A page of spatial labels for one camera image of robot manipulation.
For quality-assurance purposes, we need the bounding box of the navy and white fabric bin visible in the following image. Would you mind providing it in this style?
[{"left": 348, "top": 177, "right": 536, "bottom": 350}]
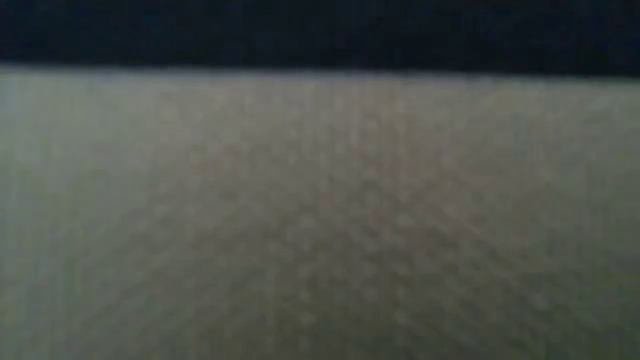
[{"left": 0, "top": 0, "right": 640, "bottom": 360}]

